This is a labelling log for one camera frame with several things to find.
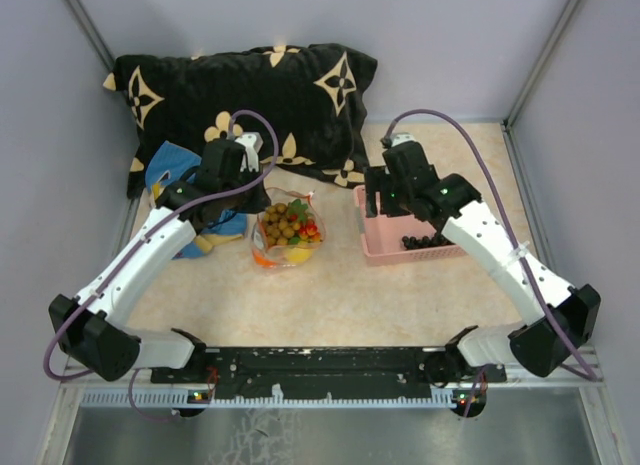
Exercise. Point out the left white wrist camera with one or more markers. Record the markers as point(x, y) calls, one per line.
point(252, 143)

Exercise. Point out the blue Pikachu cloth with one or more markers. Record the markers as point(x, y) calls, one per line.
point(166, 166)

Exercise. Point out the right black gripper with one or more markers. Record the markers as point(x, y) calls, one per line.
point(375, 180)

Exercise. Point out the yellow lemon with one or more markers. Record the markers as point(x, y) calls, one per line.
point(296, 255)

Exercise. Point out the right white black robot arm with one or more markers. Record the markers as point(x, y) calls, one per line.
point(556, 316)

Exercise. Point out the pink plastic basket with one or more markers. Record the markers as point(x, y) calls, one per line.
point(381, 237)

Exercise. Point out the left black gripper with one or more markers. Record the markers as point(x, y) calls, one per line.
point(259, 202)

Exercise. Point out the black floral plush pillow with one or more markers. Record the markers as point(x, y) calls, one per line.
point(306, 102)

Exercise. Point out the orange persimmon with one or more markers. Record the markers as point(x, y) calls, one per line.
point(266, 262)

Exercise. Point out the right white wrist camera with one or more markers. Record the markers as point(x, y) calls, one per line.
point(400, 138)

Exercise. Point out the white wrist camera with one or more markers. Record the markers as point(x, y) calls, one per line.
point(252, 143)
point(400, 138)

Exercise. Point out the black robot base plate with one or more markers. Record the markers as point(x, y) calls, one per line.
point(341, 373)

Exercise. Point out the aluminium frame rail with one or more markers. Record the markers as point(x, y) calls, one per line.
point(135, 387)

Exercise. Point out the brown longan bunch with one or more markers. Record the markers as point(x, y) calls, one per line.
point(273, 224)

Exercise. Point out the red strawberries with leaves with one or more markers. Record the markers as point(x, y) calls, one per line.
point(302, 226)

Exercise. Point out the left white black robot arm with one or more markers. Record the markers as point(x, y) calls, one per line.
point(91, 327)

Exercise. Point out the dark blue grapes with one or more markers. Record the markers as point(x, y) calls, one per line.
point(424, 242)

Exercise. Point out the clear orange zip top bag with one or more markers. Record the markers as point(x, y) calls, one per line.
point(258, 239)

